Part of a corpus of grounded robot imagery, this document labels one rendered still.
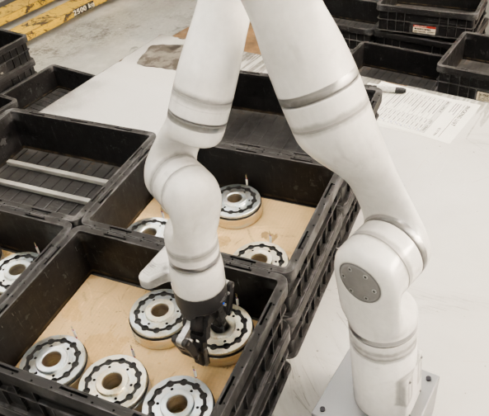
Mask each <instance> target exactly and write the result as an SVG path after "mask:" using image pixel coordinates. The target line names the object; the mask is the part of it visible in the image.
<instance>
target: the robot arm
mask: <svg viewBox="0 0 489 416"><path fill-rule="evenodd" d="M250 22H251V24H252V28H253V30H254V32H255V35H256V40H257V43H258V45H259V49H260V52H261V56H262V58H263V61H264V64H265V66H266V70H267V73H268V75H269V77H270V80H271V83H272V86H273V88H274V90H275V94H276V96H277V98H278V101H279V104H280V106H281V109H282V111H283V113H284V116H285V118H286V120H287V122H288V124H289V127H290V129H291V131H292V133H293V135H294V138H295V139H296V141H297V143H298V144H299V146H300V147H301V148H302V149H303V150H304V151H305V152H306V153H307V154H308V155H309V156H311V157H312V158H314V159H315V160H317V161H318V162H319V163H320V164H322V165H323V166H325V167H326V168H329V169H330V170H332V171H333V172H334V173H336V174H337V175H339V176H340V177H342V178H343V179H344V180H345V181H346V182H347V183H348V184H349V185H350V187H351V189H352V190H353V192H354V193H355V196H356V198H357V200H358V202H359V204H360V208H361V210H362V212H363V216H364V223H363V224H362V225H361V226H360V227H359V228H358V229H357V230H356V231H355V232H354V233H353V234H352V235H351V236H350V237H349V238H348V239H347V240H346V241H345V242H344V243H343V244H342V245H341V246H340V247H339V248H338V250H337V251H336V256H335V261H334V269H335V276H336V284H337V290H338V294H339V300H340V303H341V308H342V310H343V312H344V314H345V316H346V318H347V319H348V329H349V340H350V358H351V368H352V378H353V388H354V395H355V401H356V403H357V404H358V406H359V407H360V409H361V410H362V411H363V412H365V413H366V414H368V416H411V411H412V409H413V407H414V405H415V402H416V400H417V398H418V395H419V394H420V392H421V370H422V358H423V356H422V351H421V350H419V349H417V344H418V307H417V304H416V301H415V300H414V298H413V297H412V296H411V294H410V293H409V292H407V289H408V288H409V286H410V285H411V284H412V283H413V282H414V281H415V279H417V278H418V277H419V275H420V274H421V273H422V272H423V271H424V270H425V268H426V266H427V264H428V263H429V261H430V257H431V245H430V240H429V237H428V234H427V232H426V228H425V226H424V225H423V223H422V221H421V218H420V216H419V215H418V213H417V211H416V208H415V206H414V205H413V203H412V201H411V198H410V197H409V196H408V194H407V191H406V189H405V187H404V186H403V184H402V181H401V179H400V177H399V175H398V173H397V170H396V168H395V166H394V164H393V161H392V158H391V156H390V153H389V152H388V148H387V146H386V144H385V142H384V139H383V136H382V134H381V132H380V129H379V126H378V123H377V121H376V119H375V116H374V112H373V109H372V106H371V104H370V101H369V97H368V95H367V92H366V90H365V88H364V84H363V82H362V79H361V76H360V73H359V70H358V68H357V66H356V64H355V61H354V59H353V57H352V54H351V52H350V50H349V48H348V46H347V44H346V42H345V40H344V38H343V36H342V34H341V32H340V30H339V28H338V27H337V25H336V23H335V22H334V20H333V18H332V16H331V14H330V12H329V11H328V10H327V7H326V5H325V4H324V2H323V0H198V1H197V4H196V7H195V12H194V15H193V18H192V21H191V24H190V28H189V30H188V33H187V36H186V40H185V43H184V45H183V48H182V52H181V56H180V59H179V62H178V65H177V69H176V75H175V78H174V82H173V86H172V93H171V97H170V101H169V105H168V109H167V118H166V120H165V122H164V123H163V125H162V127H161V129H160V130H159V132H158V135H157V137H156V139H155V140H154V142H153V146H152V148H151V149H150V151H149V153H148V157H147V158H146V162H145V165H144V181H145V185H146V188H147V189H148V191H149V192H150V194H151V195H152V196H153V197H154V198H155V199H156V200H157V201H158V203H159V204H160V205H161V206H162V207H163V208H164V209H165V211H166V212H167V213H168V214H169V216H170V219H169V220H168V221H167V223H166V225H165V228H164V242H165V246H164V247H163V249H162V250H161V251H160V252H159V253H158V254H157V255H156V256H155V257H154V258H153V260H152V261H151V262H150V263H149V264H148V265H147V266H146V267H145V268H144V269H143V270H142V271H141V272H140V273H139V281H140V285H141V287H143V288H145V289H153V288H155V287H157V286H160V285H161V284H163V283H166V282H169V281H171V282H172V289H173V293H174V296H175V301H176V304H177V306H178V308H179V309H180V311H181V312H182V313H183V320H182V324H183V326H184V328H183V329H182V331H181V333H180V334H179V335H177V334H174V335H173V336H172V342H173V344H174V345H175V346H176V347H177V348H178V349H179V350H180V352H181V353H182V354H184V355H187V356H188V357H191V358H193V359H195V363H197V364H200V365H201V366H208V365H209V364H210V361H209V352H208V349H207V340H208V339H209V338H210V328H211V329H212V330H213V331H214V332H216V333H223V332H225V324H226V322H227V320H226V319H225V318H226V316H227V315H228V316H229V315H230V314H231V313H232V310H233V292H234V282H233V281H230V280H227V279H226V277H225V271H224V265H223V259H222V256H221V254H220V249H219V238H218V234H217V229H218V226H219V217H220V212H221V207H222V194H221V191H220V188H219V184H218V182H217V180H216V179H215V177H214V175H213V174H212V173H211V172H209V171H208V170H207V169H206V168H205V167H204V166H203V165H202V164H201V163H199V162H198V161H197V154H198V151H199V149H207V148H211V147H214V146H215V145H217V144H218V143H219V142H220V141H221V139H222V138H223V134H224V132H225V129H226V126H227V123H228V117H229V114H230V111H231V107H232V104H233V98H234V94H235V91H236V87H237V81H238V76H239V72H240V68H241V63H242V56H243V51H244V47H245V43H246V38H247V31H248V27H249V24H250ZM225 302H226V303H227V306H224V303H225ZM196 339H197V340H199V341H200V343H198V342H196Z"/></svg>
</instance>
